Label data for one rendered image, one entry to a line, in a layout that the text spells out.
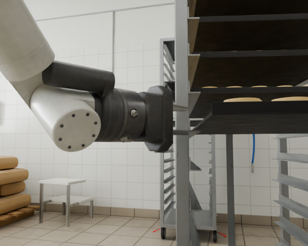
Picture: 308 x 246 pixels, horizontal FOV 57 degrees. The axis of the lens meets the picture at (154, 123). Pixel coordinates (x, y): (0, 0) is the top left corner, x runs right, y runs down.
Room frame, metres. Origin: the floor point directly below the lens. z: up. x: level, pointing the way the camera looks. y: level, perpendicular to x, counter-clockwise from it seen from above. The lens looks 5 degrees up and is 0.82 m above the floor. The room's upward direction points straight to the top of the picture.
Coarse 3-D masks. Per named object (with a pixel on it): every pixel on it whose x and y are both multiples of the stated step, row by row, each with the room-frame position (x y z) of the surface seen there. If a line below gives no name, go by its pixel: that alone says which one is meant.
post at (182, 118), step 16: (176, 0) 0.66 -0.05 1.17; (176, 16) 0.66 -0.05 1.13; (176, 32) 0.66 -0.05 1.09; (176, 48) 0.66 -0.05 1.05; (176, 64) 0.66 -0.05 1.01; (176, 80) 0.66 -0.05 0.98; (176, 96) 0.66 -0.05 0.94; (176, 112) 0.66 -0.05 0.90; (176, 128) 0.66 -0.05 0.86; (176, 144) 0.66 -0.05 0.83; (176, 160) 0.66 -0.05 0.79; (176, 176) 0.66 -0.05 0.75; (176, 192) 0.66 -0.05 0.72; (176, 208) 0.66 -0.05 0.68; (176, 224) 0.66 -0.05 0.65; (176, 240) 0.66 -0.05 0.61
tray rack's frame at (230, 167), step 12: (228, 144) 1.27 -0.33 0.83; (228, 156) 1.27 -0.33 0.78; (228, 168) 1.27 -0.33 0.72; (228, 180) 1.27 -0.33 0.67; (228, 192) 1.27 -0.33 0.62; (288, 192) 1.23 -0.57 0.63; (228, 204) 1.27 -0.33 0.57; (228, 216) 1.27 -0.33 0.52; (288, 216) 1.23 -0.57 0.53; (228, 228) 1.27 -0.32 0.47; (228, 240) 1.27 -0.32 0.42; (288, 240) 1.23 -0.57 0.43
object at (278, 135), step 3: (276, 135) 1.26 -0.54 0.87; (279, 135) 1.23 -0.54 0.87; (282, 135) 1.19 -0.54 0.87; (285, 135) 1.16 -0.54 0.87; (288, 135) 1.13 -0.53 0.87; (291, 135) 1.10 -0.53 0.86; (294, 135) 1.07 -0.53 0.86; (297, 135) 1.05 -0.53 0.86; (300, 135) 1.02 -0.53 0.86; (303, 135) 0.94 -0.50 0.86; (306, 135) 0.92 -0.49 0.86; (273, 138) 1.23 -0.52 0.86; (276, 138) 1.19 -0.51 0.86; (279, 138) 1.19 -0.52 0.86; (282, 138) 1.19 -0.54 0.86
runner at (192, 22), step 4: (188, 8) 0.66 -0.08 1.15; (188, 12) 0.66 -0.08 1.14; (188, 16) 0.66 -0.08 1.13; (188, 20) 0.67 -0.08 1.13; (192, 20) 0.67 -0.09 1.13; (196, 20) 0.67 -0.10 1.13; (188, 24) 0.69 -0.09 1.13; (192, 24) 0.69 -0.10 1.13; (196, 24) 0.69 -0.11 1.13; (188, 28) 0.71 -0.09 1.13; (192, 28) 0.71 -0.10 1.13; (196, 28) 0.71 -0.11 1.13; (188, 32) 0.74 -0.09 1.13; (192, 32) 0.74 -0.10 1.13; (196, 32) 0.74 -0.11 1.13; (188, 36) 0.76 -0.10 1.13; (192, 36) 0.76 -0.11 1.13; (188, 40) 0.79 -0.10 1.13; (192, 40) 0.79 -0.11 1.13; (192, 44) 0.83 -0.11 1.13; (192, 48) 0.86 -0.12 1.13
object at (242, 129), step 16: (224, 112) 0.32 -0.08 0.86; (240, 112) 0.32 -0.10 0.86; (256, 112) 0.32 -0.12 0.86; (272, 112) 0.32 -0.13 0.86; (288, 112) 0.32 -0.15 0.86; (304, 112) 0.32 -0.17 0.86; (208, 128) 0.59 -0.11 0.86; (224, 128) 0.60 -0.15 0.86; (240, 128) 0.60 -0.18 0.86; (256, 128) 0.61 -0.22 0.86; (272, 128) 0.61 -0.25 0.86; (288, 128) 0.61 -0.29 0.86; (304, 128) 0.62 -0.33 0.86
